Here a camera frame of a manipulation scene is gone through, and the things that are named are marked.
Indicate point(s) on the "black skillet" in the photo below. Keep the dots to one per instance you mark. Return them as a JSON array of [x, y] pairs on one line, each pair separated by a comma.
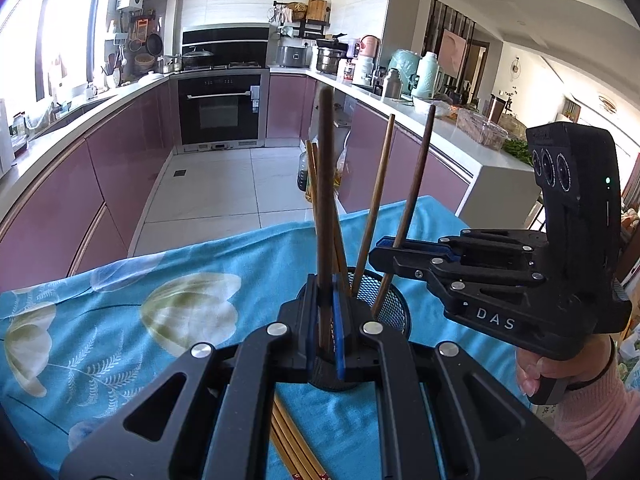
[[330, 41]]

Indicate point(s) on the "brown tumbler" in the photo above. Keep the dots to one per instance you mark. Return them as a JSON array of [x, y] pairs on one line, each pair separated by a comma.
[[496, 109]]

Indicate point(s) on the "steel vacuum flask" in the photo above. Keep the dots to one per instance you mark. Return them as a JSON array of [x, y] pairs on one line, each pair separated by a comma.
[[392, 84]]

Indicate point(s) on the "mint green thermos flask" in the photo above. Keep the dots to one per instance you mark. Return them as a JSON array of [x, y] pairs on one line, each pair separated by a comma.
[[427, 75]]

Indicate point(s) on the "wooden cutting board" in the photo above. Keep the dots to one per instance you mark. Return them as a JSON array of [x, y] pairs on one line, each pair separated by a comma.
[[316, 10]]

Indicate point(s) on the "yellow cooking oil bottle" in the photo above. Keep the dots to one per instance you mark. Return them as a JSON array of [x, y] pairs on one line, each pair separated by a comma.
[[341, 175]]

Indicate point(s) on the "green leafy vegetables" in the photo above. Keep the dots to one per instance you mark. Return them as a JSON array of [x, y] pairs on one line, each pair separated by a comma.
[[517, 151]]

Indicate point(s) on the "wall clock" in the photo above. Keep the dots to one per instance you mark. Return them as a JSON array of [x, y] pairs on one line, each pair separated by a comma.
[[516, 70]]

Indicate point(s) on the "black built-in oven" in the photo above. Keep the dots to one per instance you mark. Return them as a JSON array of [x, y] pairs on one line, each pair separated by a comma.
[[220, 110]]

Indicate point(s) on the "black mesh utensil holder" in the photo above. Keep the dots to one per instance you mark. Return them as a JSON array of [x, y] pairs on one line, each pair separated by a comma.
[[395, 310]]

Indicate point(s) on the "pink base cabinets with sink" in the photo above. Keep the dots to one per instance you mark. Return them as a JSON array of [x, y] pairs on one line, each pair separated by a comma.
[[100, 170]]

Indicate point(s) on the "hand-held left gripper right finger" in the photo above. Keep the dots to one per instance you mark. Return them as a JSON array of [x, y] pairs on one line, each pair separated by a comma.
[[339, 340]]

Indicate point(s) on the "kitchen sink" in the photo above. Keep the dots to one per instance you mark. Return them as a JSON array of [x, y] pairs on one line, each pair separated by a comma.
[[70, 112]]

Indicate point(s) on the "white plate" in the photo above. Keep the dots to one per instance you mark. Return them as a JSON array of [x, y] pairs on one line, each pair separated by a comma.
[[150, 77]]

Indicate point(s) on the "black wall rack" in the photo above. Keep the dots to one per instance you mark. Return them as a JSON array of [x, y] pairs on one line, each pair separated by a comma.
[[300, 25]]

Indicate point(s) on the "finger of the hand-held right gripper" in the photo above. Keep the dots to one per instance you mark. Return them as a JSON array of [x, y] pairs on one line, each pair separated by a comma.
[[400, 266], [425, 245]]

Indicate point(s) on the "black lidded wok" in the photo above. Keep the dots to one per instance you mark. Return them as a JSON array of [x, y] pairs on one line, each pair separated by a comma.
[[197, 59]]

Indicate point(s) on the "bundle of wooden chopsticks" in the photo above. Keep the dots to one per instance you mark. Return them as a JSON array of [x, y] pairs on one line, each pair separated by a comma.
[[295, 445]]

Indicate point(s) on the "dark sauce bottle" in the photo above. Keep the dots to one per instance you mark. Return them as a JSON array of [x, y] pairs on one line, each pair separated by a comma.
[[303, 175]]

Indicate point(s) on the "person's right hand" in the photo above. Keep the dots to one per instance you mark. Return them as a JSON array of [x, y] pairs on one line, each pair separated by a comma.
[[527, 375]]

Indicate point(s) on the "glass jar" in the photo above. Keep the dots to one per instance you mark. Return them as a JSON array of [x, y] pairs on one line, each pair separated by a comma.
[[19, 127]]

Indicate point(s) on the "black range hood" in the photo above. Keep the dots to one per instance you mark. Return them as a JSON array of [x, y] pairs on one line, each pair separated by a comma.
[[225, 42]]

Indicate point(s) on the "steel steamer pot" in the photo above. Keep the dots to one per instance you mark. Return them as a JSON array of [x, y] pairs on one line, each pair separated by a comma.
[[330, 60]]

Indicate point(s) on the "pink base cabinet peninsula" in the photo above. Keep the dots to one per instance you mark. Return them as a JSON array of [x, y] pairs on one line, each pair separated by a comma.
[[440, 160]]

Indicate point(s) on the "gas hob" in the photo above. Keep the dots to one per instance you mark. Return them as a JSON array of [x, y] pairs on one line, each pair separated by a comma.
[[240, 66]]

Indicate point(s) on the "bamboo basket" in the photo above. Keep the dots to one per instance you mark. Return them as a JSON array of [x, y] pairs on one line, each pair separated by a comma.
[[144, 62]]

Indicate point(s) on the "brown door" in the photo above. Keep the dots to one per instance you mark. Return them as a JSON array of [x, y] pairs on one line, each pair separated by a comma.
[[477, 72]]

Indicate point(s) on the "pink wall picture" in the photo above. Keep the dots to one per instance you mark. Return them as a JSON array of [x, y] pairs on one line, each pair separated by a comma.
[[452, 52]]

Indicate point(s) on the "mint green electric kettle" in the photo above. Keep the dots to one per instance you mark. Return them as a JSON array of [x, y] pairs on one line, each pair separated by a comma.
[[402, 70]]

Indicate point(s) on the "black hanging frying pan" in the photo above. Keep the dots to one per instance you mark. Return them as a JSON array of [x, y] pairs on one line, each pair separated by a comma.
[[155, 45]]

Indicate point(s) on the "blue floral tablecloth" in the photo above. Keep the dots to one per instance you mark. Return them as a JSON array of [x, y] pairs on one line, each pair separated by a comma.
[[150, 360]]

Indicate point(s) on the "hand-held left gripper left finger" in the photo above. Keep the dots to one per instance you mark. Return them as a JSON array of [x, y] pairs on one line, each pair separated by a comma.
[[306, 340]]

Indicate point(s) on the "white utensil crock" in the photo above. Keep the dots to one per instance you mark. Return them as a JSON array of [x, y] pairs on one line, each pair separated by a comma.
[[111, 79]]

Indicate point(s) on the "orange hanging board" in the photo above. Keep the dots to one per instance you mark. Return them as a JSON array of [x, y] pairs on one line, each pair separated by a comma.
[[140, 30]]

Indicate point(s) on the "pink thermos kettle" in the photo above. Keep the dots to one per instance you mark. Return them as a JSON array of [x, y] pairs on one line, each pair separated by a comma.
[[370, 47]]

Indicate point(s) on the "dark slatted partition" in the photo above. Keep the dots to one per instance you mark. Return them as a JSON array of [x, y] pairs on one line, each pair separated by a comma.
[[432, 35]]

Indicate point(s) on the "clear plastic container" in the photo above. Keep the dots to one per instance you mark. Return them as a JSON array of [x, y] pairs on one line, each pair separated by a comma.
[[482, 130]]

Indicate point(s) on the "white canister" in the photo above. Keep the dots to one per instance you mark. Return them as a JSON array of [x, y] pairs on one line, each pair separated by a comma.
[[363, 71]]

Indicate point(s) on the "ceiling lamp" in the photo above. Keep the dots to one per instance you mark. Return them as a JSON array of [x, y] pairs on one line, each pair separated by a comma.
[[607, 104]]

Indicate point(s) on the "kitchen window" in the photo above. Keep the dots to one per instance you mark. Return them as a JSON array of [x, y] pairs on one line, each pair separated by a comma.
[[60, 20]]

